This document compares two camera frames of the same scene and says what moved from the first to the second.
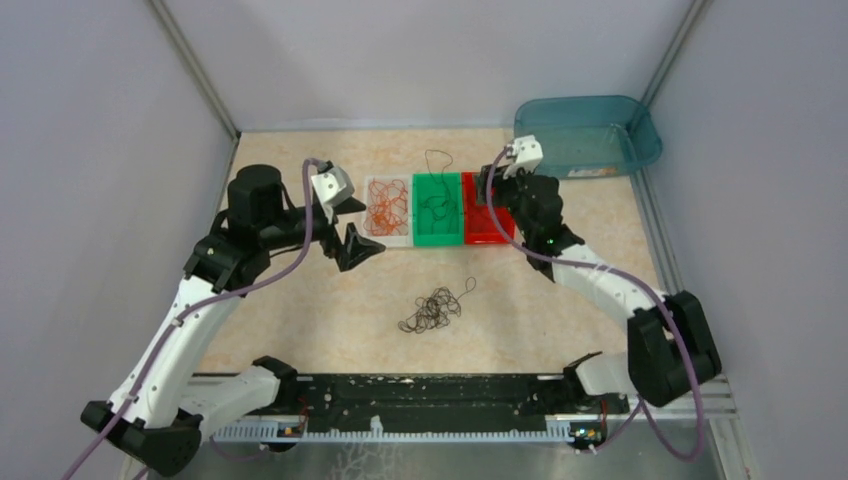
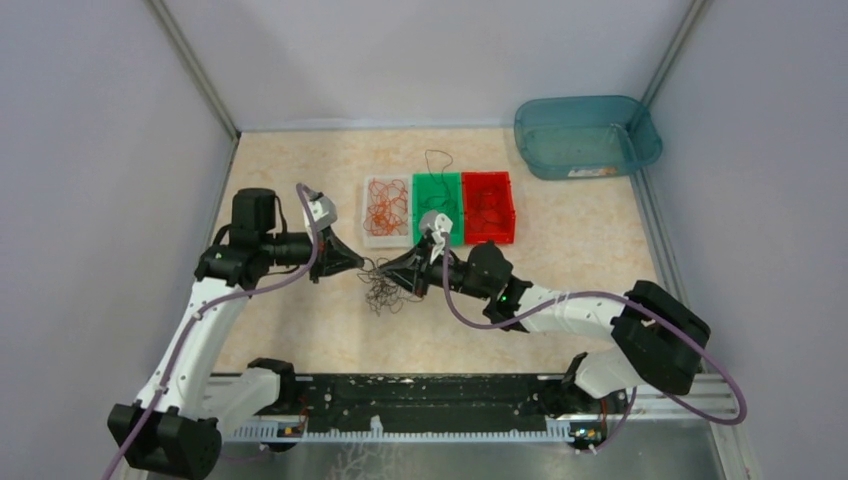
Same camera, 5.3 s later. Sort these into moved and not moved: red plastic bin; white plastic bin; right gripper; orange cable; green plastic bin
Moved: right gripper
Not moved: red plastic bin; white plastic bin; orange cable; green plastic bin
